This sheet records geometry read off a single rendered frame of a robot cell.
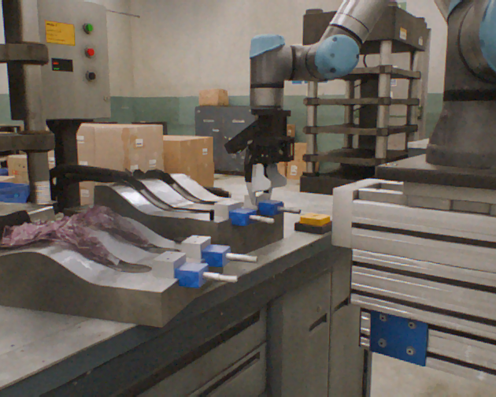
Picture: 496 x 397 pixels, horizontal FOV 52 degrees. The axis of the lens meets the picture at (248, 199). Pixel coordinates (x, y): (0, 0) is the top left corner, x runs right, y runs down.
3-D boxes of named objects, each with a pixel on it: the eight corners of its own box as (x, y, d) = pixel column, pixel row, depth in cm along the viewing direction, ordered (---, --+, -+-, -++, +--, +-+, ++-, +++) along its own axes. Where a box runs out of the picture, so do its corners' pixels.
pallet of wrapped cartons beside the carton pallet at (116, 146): (173, 211, 552) (170, 123, 535) (122, 226, 482) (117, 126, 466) (90, 201, 609) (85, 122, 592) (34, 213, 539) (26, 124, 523)
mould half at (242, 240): (283, 238, 124) (284, 183, 121) (218, 265, 103) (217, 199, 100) (138, 214, 152) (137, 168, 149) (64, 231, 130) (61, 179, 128)
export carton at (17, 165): (72, 189, 612) (71, 155, 605) (40, 194, 575) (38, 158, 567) (39, 184, 645) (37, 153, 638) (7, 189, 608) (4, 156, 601)
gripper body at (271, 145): (276, 166, 108) (277, 109, 105) (243, 164, 112) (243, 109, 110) (294, 163, 114) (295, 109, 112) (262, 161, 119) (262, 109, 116)
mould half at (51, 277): (223, 272, 98) (223, 217, 96) (162, 328, 74) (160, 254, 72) (11, 251, 113) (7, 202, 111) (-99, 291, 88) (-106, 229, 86)
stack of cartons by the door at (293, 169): (319, 178, 800) (320, 124, 785) (310, 181, 772) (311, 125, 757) (272, 174, 844) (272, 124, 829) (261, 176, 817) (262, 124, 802)
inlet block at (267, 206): (305, 221, 113) (305, 198, 112) (294, 225, 109) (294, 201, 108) (256, 214, 120) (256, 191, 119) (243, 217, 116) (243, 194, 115)
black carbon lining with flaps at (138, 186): (249, 212, 121) (249, 172, 119) (206, 224, 108) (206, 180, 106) (146, 197, 140) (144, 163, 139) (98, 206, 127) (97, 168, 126)
